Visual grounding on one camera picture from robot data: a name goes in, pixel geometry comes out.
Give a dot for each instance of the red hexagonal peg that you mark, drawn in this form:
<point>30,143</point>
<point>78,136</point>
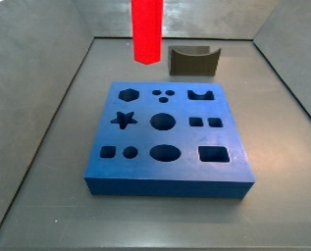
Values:
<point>146,17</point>

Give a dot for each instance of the blue shape-sorting block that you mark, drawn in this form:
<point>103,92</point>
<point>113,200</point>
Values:
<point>166,142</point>

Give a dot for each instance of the dark grey curved block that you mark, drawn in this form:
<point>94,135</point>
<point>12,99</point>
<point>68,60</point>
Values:
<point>192,60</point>

